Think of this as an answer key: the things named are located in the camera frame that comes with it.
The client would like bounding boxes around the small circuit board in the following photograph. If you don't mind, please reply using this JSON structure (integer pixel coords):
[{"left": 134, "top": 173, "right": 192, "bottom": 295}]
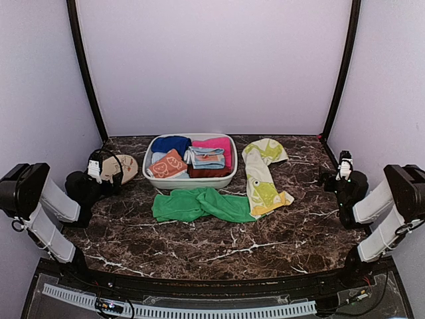
[{"left": 94, "top": 298, "right": 124, "bottom": 315}]

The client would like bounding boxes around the white slotted cable duct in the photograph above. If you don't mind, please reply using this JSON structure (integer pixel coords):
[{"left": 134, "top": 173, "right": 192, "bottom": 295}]
[{"left": 42, "top": 284, "right": 317, "bottom": 318}]

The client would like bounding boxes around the light blue striped towel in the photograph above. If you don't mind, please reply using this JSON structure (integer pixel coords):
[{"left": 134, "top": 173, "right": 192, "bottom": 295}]
[{"left": 183, "top": 146, "right": 226, "bottom": 169}]

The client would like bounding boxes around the cream yellow-green patterned towel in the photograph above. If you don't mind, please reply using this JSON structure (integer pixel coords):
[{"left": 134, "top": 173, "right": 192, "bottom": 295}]
[{"left": 242, "top": 138, "right": 294, "bottom": 219}]

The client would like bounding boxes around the pink rolled towel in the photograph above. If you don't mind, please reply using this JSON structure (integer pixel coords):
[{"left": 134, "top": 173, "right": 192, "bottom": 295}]
[{"left": 192, "top": 137, "right": 232, "bottom": 168}]

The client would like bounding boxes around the green microfiber towel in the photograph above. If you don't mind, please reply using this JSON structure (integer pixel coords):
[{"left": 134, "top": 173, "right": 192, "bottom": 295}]
[{"left": 152, "top": 187, "right": 257, "bottom": 223}]

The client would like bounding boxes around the light blue towel underneath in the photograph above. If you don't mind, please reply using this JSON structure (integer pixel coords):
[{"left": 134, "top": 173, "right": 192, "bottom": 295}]
[{"left": 151, "top": 152, "right": 167, "bottom": 164}]

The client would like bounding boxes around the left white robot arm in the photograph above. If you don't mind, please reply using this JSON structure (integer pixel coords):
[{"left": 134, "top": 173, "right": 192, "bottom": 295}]
[{"left": 1, "top": 161, "right": 124, "bottom": 290}]

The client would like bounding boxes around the dark red rolled towel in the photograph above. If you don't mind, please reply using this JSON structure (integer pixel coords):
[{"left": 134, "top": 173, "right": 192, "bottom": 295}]
[{"left": 187, "top": 165, "right": 232, "bottom": 178}]

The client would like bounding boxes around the white plastic basin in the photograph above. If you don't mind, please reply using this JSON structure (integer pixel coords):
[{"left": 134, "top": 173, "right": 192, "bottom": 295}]
[{"left": 142, "top": 133, "right": 238, "bottom": 189}]

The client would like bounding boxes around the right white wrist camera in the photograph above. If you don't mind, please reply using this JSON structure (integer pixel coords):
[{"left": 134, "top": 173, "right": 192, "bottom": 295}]
[{"left": 335, "top": 150, "right": 353, "bottom": 181}]

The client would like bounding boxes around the blue rolled towel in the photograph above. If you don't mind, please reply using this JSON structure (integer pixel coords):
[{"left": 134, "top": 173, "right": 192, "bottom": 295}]
[{"left": 151, "top": 136, "right": 192, "bottom": 158}]

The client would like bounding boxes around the left black frame post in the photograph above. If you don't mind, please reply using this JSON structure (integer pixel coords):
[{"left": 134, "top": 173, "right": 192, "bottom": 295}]
[{"left": 66, "top": 0, "right": 109, "bottom": 143}]

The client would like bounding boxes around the black frame post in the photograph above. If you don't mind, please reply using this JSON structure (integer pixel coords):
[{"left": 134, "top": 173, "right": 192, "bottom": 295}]
[
  {"left": 66, "top": 0, "right": 109, "bottom": 143},
  {"left": 321, "top": 0, "right": 362, "bottom": 144}
]

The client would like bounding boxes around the orange cartoon rolled towel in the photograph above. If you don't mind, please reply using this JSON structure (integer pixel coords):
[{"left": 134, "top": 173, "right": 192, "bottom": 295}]
[{"left": 147, "top": 149, "right": 187, "bottom": 179}]

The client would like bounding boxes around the right black frame post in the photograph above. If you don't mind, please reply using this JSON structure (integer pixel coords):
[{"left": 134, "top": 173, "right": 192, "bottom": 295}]
[{"left": 321, "top": 0, "right": 362, "bottom": 144}]

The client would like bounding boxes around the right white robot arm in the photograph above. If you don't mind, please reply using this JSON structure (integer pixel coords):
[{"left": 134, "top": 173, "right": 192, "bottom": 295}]
[{"left": 318, "top": 160, "right": 424, "bottom": 288}]

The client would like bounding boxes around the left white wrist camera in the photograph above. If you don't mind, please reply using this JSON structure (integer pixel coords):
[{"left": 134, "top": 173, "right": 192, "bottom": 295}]
[{"left": 87, "top": 158, "right": 102, "bottom": 184}]

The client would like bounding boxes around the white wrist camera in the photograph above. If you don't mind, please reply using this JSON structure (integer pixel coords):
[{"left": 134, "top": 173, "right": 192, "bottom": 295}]
[
  {"left": 335, "top": 150, "right": 353, "bottom": 181},
  {"left": 87, "top": 158, "right": 102, "bottom": 184}
]

